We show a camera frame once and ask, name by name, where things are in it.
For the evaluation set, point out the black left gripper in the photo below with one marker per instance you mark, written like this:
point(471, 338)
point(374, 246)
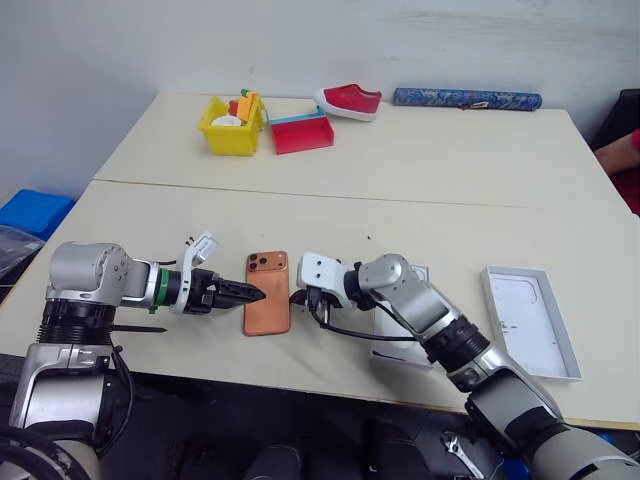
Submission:
point(201, 289)

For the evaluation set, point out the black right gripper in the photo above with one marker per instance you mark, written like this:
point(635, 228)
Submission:
point(316, 296)

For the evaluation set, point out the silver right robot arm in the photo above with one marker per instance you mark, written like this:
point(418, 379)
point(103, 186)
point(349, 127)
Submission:
point(425, 305)

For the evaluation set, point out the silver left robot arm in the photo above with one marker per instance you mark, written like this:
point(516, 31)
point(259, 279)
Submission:
point(85, 280)

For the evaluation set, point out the red open toy box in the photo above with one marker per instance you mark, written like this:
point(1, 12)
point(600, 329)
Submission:
point(300, 135)

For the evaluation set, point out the orange smartphone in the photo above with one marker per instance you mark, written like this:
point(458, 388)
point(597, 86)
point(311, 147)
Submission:
point(267, 305)

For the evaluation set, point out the black zip tie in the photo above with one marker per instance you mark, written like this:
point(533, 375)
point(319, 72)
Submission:
point(142, 329)

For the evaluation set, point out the yellow toy bin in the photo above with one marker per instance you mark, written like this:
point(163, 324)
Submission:
point(230, 141)

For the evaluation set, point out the white toy cup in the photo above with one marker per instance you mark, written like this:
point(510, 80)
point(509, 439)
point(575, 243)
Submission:
point(226, 122)

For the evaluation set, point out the orange toy block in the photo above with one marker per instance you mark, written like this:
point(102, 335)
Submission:
point(247, 106)

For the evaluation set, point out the silver wrench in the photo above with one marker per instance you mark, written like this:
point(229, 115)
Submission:
point(460, 452)

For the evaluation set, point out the red slip-on shoe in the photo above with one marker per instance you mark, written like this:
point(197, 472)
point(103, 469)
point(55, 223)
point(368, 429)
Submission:
point(350, 100)

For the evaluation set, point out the blue plastic crate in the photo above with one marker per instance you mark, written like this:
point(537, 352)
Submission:
point(32, 207)

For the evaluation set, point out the grey plastic bag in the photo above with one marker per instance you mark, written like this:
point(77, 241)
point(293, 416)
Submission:
point(17, 250)

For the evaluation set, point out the blue patterned roll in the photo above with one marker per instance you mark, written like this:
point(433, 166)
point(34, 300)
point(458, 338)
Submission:
point(450, 96)

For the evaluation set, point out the person in red clothing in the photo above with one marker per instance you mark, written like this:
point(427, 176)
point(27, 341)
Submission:
point(627, 165)

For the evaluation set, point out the black chair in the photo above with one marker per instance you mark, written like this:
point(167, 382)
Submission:
point(617, 115)

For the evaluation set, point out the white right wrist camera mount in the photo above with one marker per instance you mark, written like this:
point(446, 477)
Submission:
point(319, 272)

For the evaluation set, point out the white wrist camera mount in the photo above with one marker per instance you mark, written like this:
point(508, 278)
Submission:
point(201, 246)
point(319, 272)

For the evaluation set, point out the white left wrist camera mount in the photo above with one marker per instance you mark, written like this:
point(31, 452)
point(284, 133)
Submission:
point(201, 246)

